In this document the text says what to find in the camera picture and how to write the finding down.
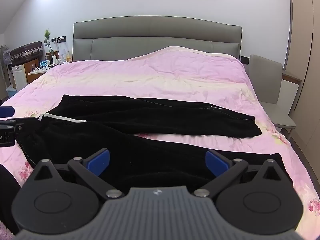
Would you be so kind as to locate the pink fuzzy slipper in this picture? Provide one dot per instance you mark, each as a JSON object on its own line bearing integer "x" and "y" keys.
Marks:
{"x": 5, "y": 231}

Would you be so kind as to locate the grey chair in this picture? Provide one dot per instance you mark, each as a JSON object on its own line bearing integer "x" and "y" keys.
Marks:
{"x": 265, "y": 80}

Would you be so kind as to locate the light blue bin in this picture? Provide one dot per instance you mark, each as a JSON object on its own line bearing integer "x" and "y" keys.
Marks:
{"x": 11, "y": 92}

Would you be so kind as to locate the blue tissue box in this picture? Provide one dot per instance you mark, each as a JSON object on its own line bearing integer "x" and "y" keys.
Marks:
{"x": 44, "y": 63}

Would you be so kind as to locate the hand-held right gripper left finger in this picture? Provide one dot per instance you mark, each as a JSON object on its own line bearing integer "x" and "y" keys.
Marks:
{"x": 98, "y": 162}

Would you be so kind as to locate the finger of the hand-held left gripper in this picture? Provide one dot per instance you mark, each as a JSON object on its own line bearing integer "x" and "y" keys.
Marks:
{"x": 6, "y": 112}
{"x": 26, "y": 123}

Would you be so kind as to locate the pink floral blanket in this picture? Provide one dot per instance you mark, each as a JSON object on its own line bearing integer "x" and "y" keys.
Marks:
{"x": 162, "y": 80}

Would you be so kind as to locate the beige wardrobe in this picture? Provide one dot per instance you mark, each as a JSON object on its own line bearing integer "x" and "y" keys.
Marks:
{"x": 308, "y": 55}

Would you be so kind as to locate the small green potted plant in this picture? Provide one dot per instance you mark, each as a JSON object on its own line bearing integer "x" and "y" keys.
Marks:
{"x": 47, "y": 35}

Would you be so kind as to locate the wooden bedside table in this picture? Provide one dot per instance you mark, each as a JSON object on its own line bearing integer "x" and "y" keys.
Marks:
{"x": 37, "y": 73}

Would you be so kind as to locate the dark brown suitcase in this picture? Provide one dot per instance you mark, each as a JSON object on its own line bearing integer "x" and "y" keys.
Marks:
{"x": 25, "y": 51}

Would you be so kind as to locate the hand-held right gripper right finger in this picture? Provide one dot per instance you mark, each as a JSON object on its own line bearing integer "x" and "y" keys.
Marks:
{"x": 215, "y": 163}

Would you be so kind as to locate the black wall socket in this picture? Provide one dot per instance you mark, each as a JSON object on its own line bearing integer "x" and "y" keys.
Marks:
{"x": 58, "y": 39}

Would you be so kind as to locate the grey padded headboard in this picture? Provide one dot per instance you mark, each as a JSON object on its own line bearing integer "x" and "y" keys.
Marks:
{"x": 155, "y": 37}

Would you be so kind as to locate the black pants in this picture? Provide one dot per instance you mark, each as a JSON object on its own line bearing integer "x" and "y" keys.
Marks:
{"x": 150, "y": 117}

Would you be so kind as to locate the person's dark trouser leg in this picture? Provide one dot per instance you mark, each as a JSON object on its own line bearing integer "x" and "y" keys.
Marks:
{"x": 8, "y": 195}

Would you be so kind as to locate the white nightstand with wooden top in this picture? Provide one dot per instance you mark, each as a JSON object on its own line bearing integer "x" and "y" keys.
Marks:
{"x": 290, "y": 87}

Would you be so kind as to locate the white standing fan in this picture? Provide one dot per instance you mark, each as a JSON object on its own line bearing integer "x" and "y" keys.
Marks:
{"x": 5, "y": 56}

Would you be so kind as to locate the white cabinet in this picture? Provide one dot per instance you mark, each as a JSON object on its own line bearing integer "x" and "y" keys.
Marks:
{"x": 19, "y": 77}

